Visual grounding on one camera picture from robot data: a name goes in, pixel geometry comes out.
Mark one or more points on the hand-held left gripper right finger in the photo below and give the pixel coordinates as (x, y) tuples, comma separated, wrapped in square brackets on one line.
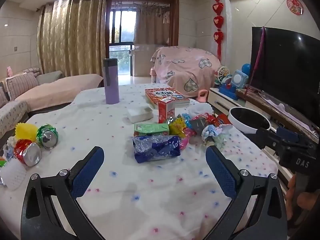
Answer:
[(221, 170)]

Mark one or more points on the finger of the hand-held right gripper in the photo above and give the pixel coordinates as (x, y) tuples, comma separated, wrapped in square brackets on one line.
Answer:
[(267, 137)]

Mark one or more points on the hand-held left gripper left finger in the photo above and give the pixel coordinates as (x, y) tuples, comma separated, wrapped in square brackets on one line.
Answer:
[(87, 170)]

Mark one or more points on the white round trash bin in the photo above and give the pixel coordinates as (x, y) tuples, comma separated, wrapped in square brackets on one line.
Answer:
[(240, 126)]

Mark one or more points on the pink wrapper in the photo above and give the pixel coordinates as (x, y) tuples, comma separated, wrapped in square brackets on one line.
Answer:
[(187, 137)]

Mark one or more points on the blue plastic bag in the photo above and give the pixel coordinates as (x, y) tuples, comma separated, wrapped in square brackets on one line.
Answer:
[(156, 150)]

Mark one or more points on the white foam net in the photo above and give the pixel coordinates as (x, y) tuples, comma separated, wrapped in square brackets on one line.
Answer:
[(13, 173)]

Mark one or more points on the green drink carton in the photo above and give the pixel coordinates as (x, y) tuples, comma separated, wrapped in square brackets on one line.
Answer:
[(150, 129)]

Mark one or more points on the person's right hand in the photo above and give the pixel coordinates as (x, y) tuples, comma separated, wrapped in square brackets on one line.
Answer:
[(291, 192)]

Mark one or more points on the red white wrapper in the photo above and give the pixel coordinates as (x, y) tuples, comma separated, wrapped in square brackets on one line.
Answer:
[(222, 119)]

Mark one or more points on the crushed green can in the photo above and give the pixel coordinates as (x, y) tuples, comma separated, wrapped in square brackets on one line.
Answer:
[(47, 136)]

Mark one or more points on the white wooden television cabinet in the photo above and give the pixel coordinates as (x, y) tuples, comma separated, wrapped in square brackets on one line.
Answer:
[(220, 100)]

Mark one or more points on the blue plastic toy set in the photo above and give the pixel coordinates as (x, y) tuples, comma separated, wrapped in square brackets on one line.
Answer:
[(228, 90)]

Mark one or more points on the yellow green snack pouch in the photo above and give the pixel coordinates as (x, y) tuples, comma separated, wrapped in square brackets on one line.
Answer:
[(176, 127)]

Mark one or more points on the crushed red can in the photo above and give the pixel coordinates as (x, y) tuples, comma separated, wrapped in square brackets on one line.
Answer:
[(27, 152)]

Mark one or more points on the cyan wrapper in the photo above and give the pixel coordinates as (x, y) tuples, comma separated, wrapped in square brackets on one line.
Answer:
[(186, 117)]

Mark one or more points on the blue toy washing machine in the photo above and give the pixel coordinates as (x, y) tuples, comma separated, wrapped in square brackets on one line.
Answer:
[(240, 80)]

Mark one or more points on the white crumpled plastic bag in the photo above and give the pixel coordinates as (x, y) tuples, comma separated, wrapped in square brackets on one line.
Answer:
[(200, 108)]

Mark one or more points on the blue spiky ball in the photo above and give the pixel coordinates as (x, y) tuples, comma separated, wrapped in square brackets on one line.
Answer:
[(246, 68)]

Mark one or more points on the black flat television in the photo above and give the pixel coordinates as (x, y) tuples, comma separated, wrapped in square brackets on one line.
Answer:
[(287, 67)]

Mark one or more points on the white rectangular box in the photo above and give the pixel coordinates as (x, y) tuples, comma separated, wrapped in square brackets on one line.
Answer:
[(138, 114)]

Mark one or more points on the toy ferris wheel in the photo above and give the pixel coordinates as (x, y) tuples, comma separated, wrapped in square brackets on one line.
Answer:
[(221, 75)]

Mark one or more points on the red white carton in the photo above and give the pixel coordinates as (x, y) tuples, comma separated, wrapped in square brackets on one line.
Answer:
[(166, 111)]

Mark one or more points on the small crumpled paper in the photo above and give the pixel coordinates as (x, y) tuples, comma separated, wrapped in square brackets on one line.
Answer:
[(10, 147)]

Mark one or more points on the purple thermos bottle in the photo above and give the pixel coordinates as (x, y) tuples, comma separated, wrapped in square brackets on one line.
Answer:
[(111, 85)]

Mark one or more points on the sofa with pink cover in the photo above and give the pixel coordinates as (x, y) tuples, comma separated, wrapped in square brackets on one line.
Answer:
[(50, 90)]

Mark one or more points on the colourful children's book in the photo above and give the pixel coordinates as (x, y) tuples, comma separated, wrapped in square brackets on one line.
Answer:
[(165, 96)]

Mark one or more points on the pink stick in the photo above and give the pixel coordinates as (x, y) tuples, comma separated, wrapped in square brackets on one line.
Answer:
[(260, 45)]

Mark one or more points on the striped pink pillow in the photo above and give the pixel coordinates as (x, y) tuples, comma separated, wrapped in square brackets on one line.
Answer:
[(22, 85)]

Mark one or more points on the pink heart print blanket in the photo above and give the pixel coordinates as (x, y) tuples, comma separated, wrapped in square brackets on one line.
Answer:
[(182, 65)]

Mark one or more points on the pink plastic container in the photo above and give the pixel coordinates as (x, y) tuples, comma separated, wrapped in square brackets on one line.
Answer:
[(153, 76)]

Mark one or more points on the pink plush toy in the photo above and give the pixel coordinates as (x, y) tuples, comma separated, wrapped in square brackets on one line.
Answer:
[(9, 71)]

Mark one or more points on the red hanging heart decoration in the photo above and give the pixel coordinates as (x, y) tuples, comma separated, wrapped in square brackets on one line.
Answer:
[(218, 20)]

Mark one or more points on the beige patterned curtain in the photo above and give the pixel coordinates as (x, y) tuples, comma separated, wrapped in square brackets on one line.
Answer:
[(72, 35)]

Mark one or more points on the round red wall decoration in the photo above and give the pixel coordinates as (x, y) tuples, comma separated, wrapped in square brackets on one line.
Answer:
[(295, 6)]

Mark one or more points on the wooden balcony door frame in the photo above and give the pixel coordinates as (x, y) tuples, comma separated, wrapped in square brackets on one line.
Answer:
[(175, 30)]

